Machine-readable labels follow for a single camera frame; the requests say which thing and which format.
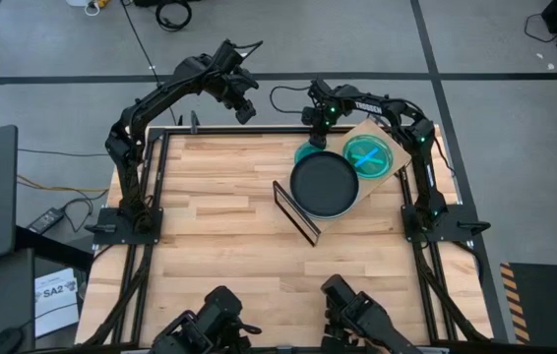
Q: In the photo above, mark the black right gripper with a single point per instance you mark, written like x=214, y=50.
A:
x=320, y=115

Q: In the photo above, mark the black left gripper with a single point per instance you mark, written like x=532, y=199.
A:
x=229, y=78

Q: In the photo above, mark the translucent teal plate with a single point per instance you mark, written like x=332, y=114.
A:
x=357, y=147
x=303, y=153

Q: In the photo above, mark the black plate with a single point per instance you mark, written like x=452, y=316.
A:
x=324, y=184

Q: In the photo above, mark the mint green plate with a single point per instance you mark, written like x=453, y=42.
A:
x=328, y=217

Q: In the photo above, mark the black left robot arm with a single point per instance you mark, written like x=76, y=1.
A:
x=160, y=96

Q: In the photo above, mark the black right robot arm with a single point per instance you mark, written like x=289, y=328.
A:
x=426, y=167

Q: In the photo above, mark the white power strip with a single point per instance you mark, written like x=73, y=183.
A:
x=77, y=2

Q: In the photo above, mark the black power brick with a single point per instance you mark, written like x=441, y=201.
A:
x=44, y=221

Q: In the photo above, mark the white printed paper sheet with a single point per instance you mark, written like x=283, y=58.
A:
x=57, y=310

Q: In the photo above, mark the black yellow hazard mat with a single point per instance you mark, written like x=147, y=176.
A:
x=554, y=305

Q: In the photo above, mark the black computer mouse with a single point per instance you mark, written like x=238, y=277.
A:
x=5, y=340

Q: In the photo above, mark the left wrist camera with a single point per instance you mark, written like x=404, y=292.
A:
x=231, y=49

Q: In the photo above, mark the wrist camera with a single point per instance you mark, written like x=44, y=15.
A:
x=231, y=49
x=319, y=88

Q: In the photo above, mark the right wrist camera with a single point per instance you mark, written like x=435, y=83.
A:
x=319, y=88

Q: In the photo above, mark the wooden shelf black metal frame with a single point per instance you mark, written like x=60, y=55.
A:
x=382, y=184

